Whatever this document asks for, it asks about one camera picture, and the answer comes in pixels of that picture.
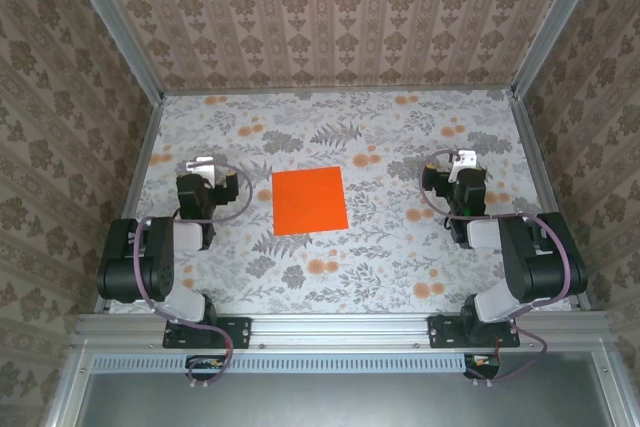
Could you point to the orange square paper sheet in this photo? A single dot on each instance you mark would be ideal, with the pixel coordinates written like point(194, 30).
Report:
point(310, 199)

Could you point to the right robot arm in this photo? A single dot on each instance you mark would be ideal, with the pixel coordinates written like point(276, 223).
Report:
point(550, 267)

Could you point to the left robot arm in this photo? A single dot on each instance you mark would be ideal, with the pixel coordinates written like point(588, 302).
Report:
point(125, 257)

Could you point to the floral patterned table cover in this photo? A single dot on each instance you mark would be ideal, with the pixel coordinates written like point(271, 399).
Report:
point(350, 272)

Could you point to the black connector board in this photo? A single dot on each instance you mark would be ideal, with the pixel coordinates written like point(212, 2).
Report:
point(205, 366)
point(482, 364)

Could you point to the grey metal panel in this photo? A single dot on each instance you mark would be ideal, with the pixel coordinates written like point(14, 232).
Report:
point(340, 402)

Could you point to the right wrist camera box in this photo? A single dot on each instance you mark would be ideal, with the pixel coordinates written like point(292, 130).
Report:
point(464, 162)

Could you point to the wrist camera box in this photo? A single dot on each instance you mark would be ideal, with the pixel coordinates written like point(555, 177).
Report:
point(464, 162)
point(201, 167)

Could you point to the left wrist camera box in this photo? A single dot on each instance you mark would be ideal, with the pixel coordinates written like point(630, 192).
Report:
point(201, 167)

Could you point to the aluminium side rail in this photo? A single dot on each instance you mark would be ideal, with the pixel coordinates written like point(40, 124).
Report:
point(131, 202)
point(551, 202)

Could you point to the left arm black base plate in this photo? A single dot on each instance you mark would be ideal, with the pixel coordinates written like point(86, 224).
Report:
point(240, 332)

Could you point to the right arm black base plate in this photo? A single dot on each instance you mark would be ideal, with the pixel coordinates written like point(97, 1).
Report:
point(440, 332)

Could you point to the aluminium mounting rail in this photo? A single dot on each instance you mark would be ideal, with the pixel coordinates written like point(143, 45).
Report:
point(340, 329)

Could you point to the aluminium frame post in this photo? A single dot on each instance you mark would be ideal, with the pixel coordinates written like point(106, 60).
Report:
point(555, 22)
point(115, 27)

